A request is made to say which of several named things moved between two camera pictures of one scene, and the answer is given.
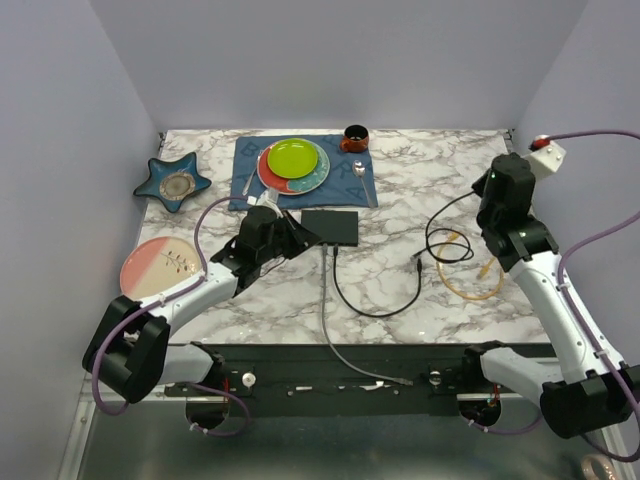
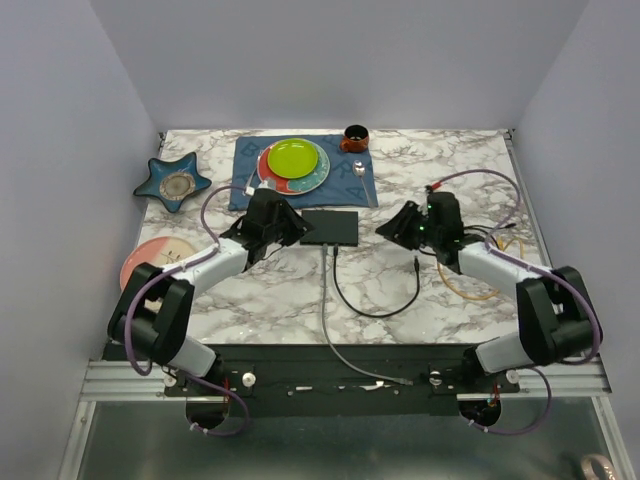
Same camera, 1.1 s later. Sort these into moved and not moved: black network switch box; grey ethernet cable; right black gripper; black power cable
Moved: right black gripper
Not moved: grey ethernet cable; black network switch box; black power cable
